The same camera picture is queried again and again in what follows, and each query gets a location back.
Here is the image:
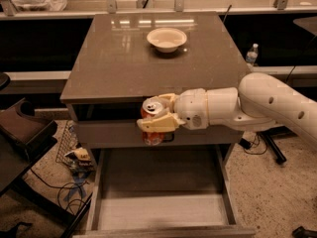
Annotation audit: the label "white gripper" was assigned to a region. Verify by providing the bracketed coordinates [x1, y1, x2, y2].
[137, 88, 208, 133]

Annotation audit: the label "orange soda can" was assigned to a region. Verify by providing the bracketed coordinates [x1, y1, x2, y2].
[141, 97, 164, 146]

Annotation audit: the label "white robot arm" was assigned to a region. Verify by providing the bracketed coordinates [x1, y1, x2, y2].
[137, 72, 317, 147]

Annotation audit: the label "grey cabinet with counter top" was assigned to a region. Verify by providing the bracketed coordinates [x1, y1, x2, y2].
[60, 12, 249, 162]

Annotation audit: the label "closed grey upper drawer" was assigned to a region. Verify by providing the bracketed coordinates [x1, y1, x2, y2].
[74, 120, 243, 149]

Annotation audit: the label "open grey middle drawer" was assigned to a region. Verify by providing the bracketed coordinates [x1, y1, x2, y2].
[73, 146, 255, 238]

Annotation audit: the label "white paper bowl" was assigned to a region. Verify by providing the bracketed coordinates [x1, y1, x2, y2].
[147, 28, 187, 53]

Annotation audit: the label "clear plastic water bottle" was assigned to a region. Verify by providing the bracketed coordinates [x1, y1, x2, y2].
[246, 44, 259, 66]

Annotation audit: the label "black table leg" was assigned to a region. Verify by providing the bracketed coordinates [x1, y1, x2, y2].
[261, 132, 286, 165]

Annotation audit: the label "dark brown chair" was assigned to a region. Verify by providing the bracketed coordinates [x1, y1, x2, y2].
[0, 98, 57, 194]

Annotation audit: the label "black drawer handle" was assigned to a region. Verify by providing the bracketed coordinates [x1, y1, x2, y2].
[163, 133, 174, 143]

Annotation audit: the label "wire mesh basket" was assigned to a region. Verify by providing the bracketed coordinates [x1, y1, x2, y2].
[55, 120, 78, 166]

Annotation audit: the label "black floor cables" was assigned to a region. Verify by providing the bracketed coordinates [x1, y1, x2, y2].
[30, 168, 93, 216]

